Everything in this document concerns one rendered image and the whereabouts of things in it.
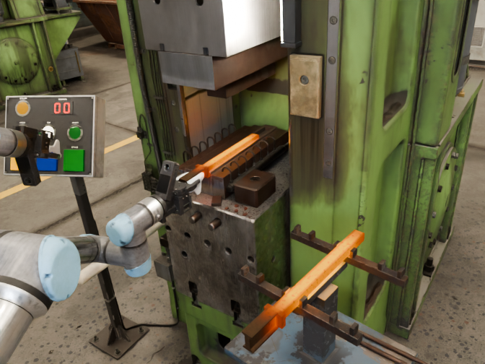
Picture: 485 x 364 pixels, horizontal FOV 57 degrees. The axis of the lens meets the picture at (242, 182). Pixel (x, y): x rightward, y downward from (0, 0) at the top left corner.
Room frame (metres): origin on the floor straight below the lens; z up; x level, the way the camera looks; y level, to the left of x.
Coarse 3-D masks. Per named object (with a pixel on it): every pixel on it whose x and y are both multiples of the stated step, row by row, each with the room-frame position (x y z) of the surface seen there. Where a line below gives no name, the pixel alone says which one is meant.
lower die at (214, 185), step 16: (240, 128) 1.65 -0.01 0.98; (256, 128) 1.61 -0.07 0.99; (272, 128) 1.58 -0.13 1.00; (224, 144) 1.47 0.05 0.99; (256, 144) 1.45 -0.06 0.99; (272, 144) 1.46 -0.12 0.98; (192, 160) 1.38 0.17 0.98; (208, 160) 1.35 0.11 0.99; (224, 160) 1.32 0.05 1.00; (240, 160) 1.33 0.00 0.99; (256, 160) 1.37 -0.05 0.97; (224, 176) 1.23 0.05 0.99; (208, 192) 1.26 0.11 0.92; (224, 192) 1.22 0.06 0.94
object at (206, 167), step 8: (248, 136) 1.49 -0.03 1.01; (256, 136) 1.49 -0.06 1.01; (240, 144) 1.42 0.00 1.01; (224, 152) 1.36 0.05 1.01; (232, 152) 1.37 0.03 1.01; (216, 160) 1.30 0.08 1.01; (200, 168) 1.24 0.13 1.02; (208, 168) 1.24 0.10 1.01; (184, 176) 1.20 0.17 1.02; (192, 176) 1.20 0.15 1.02; (208, 176) 1.24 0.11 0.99
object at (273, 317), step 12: (348, 240) 0.89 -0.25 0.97; (360, 240) 0.90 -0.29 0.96; (336, 252) 0.85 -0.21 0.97; (348, 252) 0.86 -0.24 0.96; (324, 264) 0.80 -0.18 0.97; (336, 264) 0.82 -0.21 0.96; (312, 276) 0.77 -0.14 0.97; (324, 276) 0.78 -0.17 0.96; (300, 288) 0.73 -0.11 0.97; (312, 288) 0.74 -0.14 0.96; (288, 300) 0.70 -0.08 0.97; (264, 312) 0.66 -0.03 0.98; (276, 312) 0.66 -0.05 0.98; (288, 312) 0.68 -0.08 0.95; (252, 324) 0.63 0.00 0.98; (264, 324) 0.63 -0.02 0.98; (276, 324) 0.66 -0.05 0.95; (252, 336) 0.60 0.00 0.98; (264, 336) 0.63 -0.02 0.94; (252, 348) 0.60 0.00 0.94
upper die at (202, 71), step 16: (256, 48) 1.40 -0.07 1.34; (272, 48) 1.48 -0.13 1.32; (160, 64) 1.33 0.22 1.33; (176, 64) 1.30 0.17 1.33; (192, 64) 1.26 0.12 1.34; (208, 64) 1.23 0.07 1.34; (224, 64) 1.26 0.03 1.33; (240, 64) 1.33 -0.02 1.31; (256, 64) 1.40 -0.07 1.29; (176, 80) 1.30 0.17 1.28; (192, 80) 1.26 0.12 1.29; (208, 80) 1.23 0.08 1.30; (224, 80) 1.26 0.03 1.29
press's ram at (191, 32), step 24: (144, 0) 1.35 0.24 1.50; (168, 0) 1.29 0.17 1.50; (192, 0) 1.25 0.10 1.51; (216, 0) 1.20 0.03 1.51; (240, 0) 1.25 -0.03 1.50; (264, 0) 1.35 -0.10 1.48; (144, 24) 1.36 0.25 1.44; (168, 24) 1.30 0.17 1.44; (192, 24) 1.25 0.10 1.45; (216, 24) 1.20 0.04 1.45; (240, 24) 1.25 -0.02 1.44; (264, 24) 1.35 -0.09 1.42; (168, 48) 1.31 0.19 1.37; (192, 48) 1.26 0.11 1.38; (216, 48) 1.21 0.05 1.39; (240, 48) 1.24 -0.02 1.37
